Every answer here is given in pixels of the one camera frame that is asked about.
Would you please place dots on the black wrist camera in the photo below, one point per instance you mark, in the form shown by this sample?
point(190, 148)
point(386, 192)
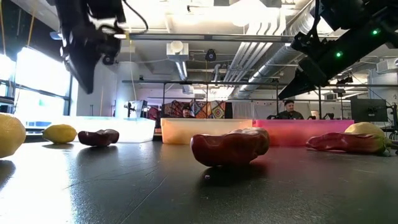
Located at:
point(308, 46)
point(105, 12)

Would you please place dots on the translucent orange plastic bin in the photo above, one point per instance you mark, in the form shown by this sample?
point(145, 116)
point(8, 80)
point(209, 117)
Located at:
point(186, 130)

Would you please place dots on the black equipment stand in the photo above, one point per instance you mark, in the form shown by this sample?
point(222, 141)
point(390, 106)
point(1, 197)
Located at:
point(395, 115)

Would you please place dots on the black metal rack frame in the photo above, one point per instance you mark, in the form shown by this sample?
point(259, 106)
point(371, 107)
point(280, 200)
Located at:
point(217, 82)

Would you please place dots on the white ceiling air unit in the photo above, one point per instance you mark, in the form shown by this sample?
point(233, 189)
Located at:
point(177, 51)

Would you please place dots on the colourful patterned cloth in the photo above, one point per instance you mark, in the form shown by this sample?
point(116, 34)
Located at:
point(208, 109)

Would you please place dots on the black window frame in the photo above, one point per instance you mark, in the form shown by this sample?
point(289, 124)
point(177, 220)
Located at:
point(66, 102)

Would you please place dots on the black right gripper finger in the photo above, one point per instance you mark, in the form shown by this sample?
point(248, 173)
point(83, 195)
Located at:
point(303, 87)
point(292, 84)

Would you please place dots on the grey overhead frame beam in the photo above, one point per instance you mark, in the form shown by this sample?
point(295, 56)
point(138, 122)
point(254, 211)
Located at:
point(217, 38)

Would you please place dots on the long ceiling light fixture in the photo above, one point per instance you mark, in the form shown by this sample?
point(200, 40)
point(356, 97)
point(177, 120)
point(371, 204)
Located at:
point(119, 36)

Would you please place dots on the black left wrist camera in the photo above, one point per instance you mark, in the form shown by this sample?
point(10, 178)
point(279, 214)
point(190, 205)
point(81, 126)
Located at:
point(105, 12)

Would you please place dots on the black background robot arm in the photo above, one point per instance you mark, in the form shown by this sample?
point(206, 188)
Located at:
point(328, 116)

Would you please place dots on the silver ventilation duct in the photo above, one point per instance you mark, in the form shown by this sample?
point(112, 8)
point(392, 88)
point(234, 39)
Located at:
point(273, 62)

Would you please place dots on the black background monitor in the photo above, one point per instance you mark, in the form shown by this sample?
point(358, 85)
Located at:
point(370, 110)

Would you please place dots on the translucent pink plastic bin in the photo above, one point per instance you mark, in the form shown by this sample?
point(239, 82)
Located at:
point(295, 132)

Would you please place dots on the white round column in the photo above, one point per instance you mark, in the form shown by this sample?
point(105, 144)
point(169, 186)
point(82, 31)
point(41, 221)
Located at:
point(126, 87)

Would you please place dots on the translucent white plastic bin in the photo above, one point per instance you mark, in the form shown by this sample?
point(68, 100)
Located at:
point(136, 130)

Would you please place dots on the yellow lemon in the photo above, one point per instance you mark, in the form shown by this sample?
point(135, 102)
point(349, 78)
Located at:
point(59, 133)
point(11, 135)
point(365, 128)

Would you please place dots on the white wall air unit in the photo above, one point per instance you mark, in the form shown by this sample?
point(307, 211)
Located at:
point(387, 66)

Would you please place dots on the black ceiling spotlight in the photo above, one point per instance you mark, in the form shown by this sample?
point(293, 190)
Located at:
point(109, 59)
point(211, 55)

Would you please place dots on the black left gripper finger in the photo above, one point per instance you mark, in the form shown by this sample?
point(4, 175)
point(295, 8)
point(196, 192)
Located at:
point(91, 68)
point(76, 70)

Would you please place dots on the black device on stand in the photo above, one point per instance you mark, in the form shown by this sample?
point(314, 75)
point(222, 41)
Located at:
point(129, 109)

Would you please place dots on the person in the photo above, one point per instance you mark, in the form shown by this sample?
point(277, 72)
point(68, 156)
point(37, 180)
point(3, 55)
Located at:
point(289, 109)
point(186, 111)

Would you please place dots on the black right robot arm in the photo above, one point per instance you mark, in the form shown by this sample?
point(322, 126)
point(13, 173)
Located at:
point(357, 43)

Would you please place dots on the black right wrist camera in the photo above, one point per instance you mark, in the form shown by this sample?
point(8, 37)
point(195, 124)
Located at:
point(308, 46)

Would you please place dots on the white ceiling pipe bundle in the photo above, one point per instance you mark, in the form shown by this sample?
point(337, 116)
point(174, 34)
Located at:
point(248, 53)

